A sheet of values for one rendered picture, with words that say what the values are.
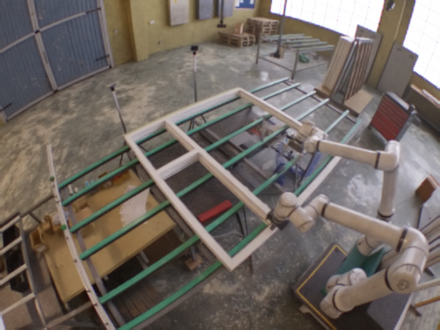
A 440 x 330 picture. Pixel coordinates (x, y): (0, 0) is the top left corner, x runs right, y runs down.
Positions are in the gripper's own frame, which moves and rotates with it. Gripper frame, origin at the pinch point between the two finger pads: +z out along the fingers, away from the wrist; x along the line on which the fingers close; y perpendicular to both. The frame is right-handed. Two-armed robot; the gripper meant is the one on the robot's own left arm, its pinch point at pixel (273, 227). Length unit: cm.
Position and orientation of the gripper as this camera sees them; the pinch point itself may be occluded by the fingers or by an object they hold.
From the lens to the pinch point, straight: 130.2
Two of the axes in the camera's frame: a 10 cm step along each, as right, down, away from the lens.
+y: -7.6, 4.7, -4.5
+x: 6.5, 5.8, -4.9
